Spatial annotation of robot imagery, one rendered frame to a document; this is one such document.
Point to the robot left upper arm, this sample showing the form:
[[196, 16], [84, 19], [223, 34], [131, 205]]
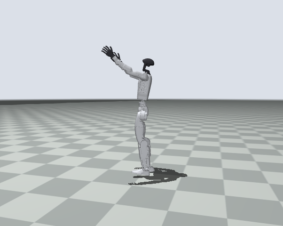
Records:
[[142, 76]]

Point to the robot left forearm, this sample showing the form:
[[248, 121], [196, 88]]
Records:
[[121, 64]]

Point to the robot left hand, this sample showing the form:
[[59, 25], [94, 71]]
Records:
[[109, 52]]

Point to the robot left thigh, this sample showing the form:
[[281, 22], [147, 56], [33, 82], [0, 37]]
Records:
[[139, 125]]

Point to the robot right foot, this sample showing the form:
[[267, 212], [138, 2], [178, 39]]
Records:
[[151, 169]]

